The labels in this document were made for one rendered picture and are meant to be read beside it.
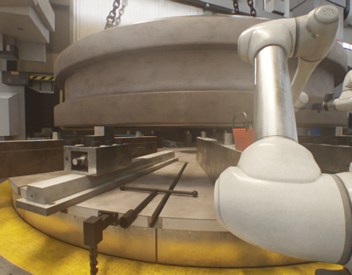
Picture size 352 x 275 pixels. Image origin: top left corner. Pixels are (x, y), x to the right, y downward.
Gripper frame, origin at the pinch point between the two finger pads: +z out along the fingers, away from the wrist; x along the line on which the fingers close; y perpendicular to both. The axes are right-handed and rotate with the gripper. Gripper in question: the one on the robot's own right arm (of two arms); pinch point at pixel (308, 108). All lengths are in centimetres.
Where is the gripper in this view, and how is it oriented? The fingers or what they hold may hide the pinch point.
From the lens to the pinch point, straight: 186.6
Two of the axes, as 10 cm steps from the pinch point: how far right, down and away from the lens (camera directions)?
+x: 9.6, -0.1, 2.9
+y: 0.0, 10.0, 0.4
